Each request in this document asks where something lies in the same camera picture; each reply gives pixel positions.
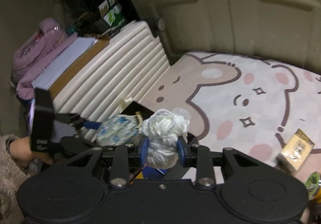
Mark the white ribbed suitcase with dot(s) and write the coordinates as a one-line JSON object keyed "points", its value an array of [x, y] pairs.
{"points": [[126, 68]]}

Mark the blue floral fabric pouch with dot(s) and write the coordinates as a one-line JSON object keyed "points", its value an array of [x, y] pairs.
{"points": [[119, 130]]}

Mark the black open storage box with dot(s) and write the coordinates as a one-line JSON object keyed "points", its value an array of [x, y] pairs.
{"points": [[176, 172]]}

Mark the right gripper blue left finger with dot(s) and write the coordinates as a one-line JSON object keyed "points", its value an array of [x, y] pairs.
{"points": [[125, 156]]}

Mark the green white carton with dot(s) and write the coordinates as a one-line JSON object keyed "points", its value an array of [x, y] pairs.
{"points": [[112, 14]]}

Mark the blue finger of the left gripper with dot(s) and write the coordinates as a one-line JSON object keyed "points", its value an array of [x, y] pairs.
{"points": [[92, 125]]}

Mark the white cabinet row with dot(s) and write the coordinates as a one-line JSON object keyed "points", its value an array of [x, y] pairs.
{"points": [[285, 30]]}

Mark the yellow headlamp with strap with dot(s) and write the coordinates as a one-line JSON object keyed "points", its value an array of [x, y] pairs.
{"points": [[313, 186]]}

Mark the white papers on cardboard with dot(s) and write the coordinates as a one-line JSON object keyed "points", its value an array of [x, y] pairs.
{"points": [[66, 65]]}

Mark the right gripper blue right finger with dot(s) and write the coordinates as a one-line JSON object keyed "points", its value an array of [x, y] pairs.
{"points": [[198, 157]]}

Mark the person's hand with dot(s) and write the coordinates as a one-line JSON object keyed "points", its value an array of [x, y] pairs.
{"points": [[21, 153]]}

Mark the pink puffer jacket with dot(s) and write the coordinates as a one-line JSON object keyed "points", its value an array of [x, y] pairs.
{"points": [[29, 61]]}

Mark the red blue card box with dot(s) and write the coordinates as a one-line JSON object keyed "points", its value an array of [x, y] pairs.
{"points": [[152, 173]]}

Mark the white yarn ball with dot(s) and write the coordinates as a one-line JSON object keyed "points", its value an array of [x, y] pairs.
{"points": [[163, 129]]}

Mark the bear print bed mat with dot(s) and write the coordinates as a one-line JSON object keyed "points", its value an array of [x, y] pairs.
{"points": [[250, 104]]}

